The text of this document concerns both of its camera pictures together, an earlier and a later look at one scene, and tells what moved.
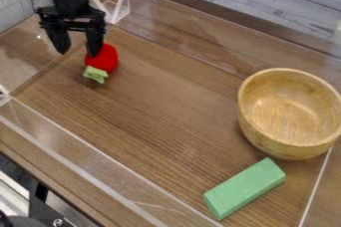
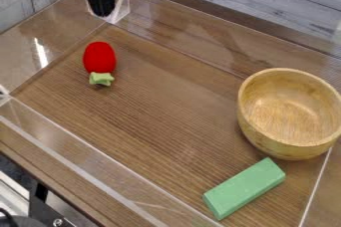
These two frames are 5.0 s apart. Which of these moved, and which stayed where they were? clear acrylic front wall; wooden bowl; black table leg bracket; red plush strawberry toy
Moved: red plush strawberry toy
Stayed: wooden bowl; clear acrylic front wall; black table leg bracket
